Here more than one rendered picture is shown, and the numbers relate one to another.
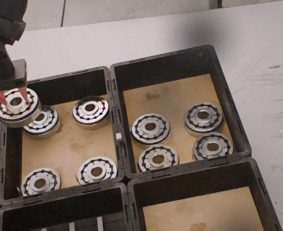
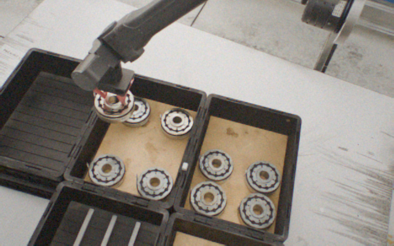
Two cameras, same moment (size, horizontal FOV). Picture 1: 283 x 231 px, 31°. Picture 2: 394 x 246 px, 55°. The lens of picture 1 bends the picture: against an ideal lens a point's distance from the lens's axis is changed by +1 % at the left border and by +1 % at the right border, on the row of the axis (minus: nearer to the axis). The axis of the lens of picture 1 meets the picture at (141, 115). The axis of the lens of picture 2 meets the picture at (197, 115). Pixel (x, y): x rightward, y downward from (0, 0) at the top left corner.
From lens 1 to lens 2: 0.35 m
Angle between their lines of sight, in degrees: 8
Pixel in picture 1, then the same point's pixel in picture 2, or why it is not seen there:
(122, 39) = (234, 61)
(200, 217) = not seen: outside the picture
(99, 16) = (231, 16)
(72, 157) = (143, 155)
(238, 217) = not seen: outside the picture
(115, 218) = (151, 229)
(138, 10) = (262, 26)
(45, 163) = (120, 149)
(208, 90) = (279, 150)
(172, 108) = (242, 152)
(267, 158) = (298, 228)
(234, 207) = not seen: outside the picture
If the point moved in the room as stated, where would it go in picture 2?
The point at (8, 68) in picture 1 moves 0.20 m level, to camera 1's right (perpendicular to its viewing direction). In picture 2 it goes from (115, 77) to (198, 97)
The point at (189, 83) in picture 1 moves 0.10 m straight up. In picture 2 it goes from (266, 136) to (274, 120)
